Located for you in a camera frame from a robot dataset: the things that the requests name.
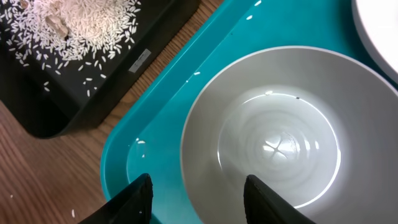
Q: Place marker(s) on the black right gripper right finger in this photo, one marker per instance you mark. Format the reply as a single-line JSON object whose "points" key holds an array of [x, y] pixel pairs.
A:
{"points": [[262, 205]]}

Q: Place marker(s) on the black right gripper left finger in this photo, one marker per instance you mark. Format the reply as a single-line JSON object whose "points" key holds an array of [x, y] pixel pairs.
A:
{"points": [[133, 205]]}

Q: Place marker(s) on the grey bowl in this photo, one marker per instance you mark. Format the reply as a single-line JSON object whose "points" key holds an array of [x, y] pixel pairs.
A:
{"points": [[318, 127]]}

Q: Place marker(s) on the white rice pile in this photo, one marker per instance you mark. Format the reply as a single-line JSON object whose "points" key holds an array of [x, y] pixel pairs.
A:
{"points": [[82, 36]]}

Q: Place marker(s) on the white round plate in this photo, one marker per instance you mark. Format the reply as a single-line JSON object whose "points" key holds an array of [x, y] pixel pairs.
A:
{"points": [[376, 25]]}

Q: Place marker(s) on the teal serving tray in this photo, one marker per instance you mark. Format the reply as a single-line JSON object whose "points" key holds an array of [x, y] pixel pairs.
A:
{"points": [[148, 138]]}

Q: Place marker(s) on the black flat tray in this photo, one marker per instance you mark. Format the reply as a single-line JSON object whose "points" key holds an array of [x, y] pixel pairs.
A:
{"points": [[50, 98]]}

